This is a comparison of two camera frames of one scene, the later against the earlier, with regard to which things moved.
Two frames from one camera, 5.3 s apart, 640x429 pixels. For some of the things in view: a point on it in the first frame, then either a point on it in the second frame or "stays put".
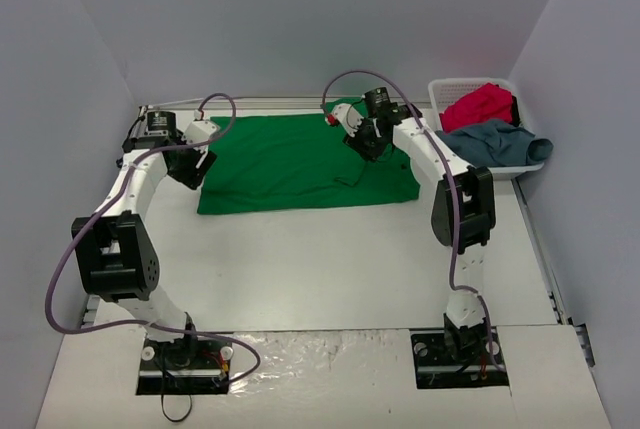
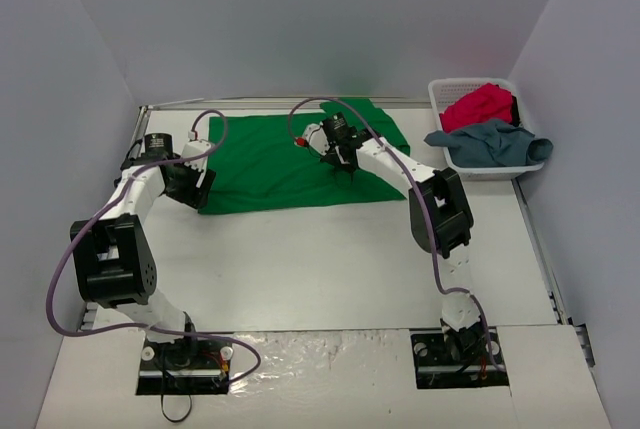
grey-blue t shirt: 488,143 stays put
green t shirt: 283,161 stays put
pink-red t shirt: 486,103 stays put
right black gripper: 368,144 -> 343,161
